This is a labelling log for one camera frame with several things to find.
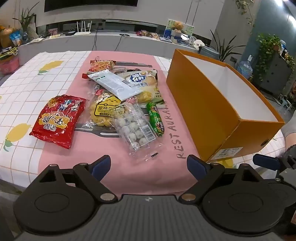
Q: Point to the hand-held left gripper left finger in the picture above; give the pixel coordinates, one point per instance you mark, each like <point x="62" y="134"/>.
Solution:
<point x="101" y="168"/>

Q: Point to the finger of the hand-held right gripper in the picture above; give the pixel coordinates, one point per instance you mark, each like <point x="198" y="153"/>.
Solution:
<point x="266" y="161"/>

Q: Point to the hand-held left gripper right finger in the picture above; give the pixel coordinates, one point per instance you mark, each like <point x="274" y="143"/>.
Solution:
<point x="196" y="168"/>

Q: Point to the orange cardboard box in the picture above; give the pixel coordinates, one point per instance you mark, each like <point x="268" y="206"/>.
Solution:
<point x="203" y="99"/>

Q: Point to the white powder packet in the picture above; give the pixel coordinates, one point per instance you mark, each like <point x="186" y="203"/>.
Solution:
<point x="111" y="81"/>

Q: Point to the clear packet of dark red snack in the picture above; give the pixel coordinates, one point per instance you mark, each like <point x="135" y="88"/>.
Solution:
<point x="120" y="70"/>

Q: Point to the person's right forearm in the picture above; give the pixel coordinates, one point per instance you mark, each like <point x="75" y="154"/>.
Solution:
<point x="291" y="132"/>

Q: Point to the pile of snacks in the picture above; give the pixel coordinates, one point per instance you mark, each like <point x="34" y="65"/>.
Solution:
<point x="148" y="34"/>

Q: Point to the pink placemat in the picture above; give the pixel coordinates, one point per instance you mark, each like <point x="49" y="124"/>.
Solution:
<point x="69" y="162"/>

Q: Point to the clear packet of white balls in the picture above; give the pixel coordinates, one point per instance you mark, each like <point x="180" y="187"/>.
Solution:
<point x="134" y="129"/>

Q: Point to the yellow puff snack packet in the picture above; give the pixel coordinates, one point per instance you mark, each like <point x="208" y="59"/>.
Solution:
<point x="104" y="110"/>

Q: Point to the green sausage stick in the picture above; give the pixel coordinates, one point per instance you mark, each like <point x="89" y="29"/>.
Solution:
<point x="156" y="120"/>

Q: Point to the small white stool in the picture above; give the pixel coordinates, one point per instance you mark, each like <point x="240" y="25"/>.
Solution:
<point x="285" y="102"/>

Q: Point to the grey cabinet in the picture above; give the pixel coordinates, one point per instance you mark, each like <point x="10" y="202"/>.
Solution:
<point x="277" y="74"/>

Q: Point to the blue water bottle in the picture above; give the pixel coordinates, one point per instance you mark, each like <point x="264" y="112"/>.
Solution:
<point x="244" y="68"/>

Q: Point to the pale fries snack packet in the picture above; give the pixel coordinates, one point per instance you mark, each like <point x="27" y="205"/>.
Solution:
<point x="145" y="81"/>

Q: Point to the red stick snack packet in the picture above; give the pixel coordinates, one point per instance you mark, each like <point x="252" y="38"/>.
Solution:
<point x="101" y="66"/>

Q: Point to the ivy plant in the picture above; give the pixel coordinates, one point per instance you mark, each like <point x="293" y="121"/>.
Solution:
<point x="268" y="53"/>

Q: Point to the grey bucket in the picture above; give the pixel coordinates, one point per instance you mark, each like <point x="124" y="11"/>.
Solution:
<point x="209" y="53"/>

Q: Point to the tall green floor plant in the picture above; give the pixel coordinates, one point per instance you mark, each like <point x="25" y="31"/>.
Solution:
<point x="225" y="49"/>

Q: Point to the white round object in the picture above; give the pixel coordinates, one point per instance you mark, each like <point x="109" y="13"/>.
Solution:
<point x="198" y="43"/>

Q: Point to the grey long counter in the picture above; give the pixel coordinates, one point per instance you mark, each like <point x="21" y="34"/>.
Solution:
<point x="69" y="44"/>

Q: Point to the blue gift box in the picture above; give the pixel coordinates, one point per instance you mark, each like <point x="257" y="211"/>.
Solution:
<point x="172" y="37"/>

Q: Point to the white router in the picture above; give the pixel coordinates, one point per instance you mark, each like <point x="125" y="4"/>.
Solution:
<point x="83" y="32"/>

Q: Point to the pink basket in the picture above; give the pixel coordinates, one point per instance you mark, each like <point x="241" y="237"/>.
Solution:
<point x="9" y="66"/>

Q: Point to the small black box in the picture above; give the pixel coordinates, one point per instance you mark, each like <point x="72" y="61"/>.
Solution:
<point x="70" y="33"/>

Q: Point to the green checked card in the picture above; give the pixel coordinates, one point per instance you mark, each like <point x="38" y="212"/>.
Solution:
<point x="189" y="29"/>

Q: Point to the teddy bear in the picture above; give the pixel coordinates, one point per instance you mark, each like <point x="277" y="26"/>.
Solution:
<point x="178" y="26"/>

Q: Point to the pink card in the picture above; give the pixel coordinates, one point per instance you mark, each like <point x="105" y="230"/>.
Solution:
<point x="52" y="31"/>

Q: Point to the hanging vine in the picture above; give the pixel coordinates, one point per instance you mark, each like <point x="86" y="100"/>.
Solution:
<point x="245" y="9"/>

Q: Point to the blue packet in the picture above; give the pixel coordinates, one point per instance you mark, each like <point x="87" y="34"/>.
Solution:
<point x="16" y="37"/>

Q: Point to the long-leaved potted plant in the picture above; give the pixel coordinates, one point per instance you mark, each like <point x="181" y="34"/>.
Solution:
<point x="26" y="23"/>

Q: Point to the black television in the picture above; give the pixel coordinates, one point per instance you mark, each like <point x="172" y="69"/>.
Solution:
<point x="92" y="4"/>

